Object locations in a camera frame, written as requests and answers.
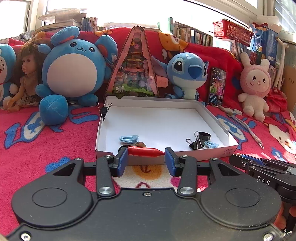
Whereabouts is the blue cardboard package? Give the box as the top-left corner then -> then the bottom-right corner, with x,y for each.
249,22 -> 279,66

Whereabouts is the blue Stitch plush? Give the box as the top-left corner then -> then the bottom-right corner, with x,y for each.
151,52 -> 209,100

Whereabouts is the brown haired baby doll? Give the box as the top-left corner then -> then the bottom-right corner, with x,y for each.
8,40 -> 46,113

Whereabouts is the red plastic basket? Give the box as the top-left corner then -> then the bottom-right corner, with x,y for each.
213,19 -> 253,46

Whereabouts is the person's hand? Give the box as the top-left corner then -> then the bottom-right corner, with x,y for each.
274,203 -> 287,230

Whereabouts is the small black cap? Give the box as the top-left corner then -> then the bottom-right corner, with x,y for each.
198,132 -> 211,141

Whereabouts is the light blue hair clip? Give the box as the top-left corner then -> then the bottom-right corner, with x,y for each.
119,135 -> 138,144

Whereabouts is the row of books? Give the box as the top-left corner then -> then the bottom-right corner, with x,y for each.
168,17 -> 214,47

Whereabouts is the blue round mouse plush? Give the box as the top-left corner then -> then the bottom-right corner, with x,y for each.
35,26 -> 118,126

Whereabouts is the pink bunny plush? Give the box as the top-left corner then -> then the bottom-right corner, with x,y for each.
238,52 -> 271,122

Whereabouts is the white cardboard box tray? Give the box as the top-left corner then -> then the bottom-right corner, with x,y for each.
95,96 -> 238,161

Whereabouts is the black binder clip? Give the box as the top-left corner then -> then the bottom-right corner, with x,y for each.
185,131 -> 204,150

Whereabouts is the brown hazelnut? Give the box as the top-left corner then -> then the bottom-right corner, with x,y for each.
135,142 -> 146,147

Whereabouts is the binder clip on box edge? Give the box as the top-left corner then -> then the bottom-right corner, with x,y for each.
96,102 -> 112,121

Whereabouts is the Doraemon plush toy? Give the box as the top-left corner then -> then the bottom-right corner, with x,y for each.
0,44 -> 18,110

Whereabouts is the stack of books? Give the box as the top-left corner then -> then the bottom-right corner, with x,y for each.
35,9 -> 87,33

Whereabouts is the small light blue clip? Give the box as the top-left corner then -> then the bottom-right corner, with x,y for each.
204,141 -> 219,149

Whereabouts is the smartphone with lit screen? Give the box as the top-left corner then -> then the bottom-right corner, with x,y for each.
208,67 -> 226,106

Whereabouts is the pink triangular diorama house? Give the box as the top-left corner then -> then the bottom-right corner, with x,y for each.
106,26 -> 168,98

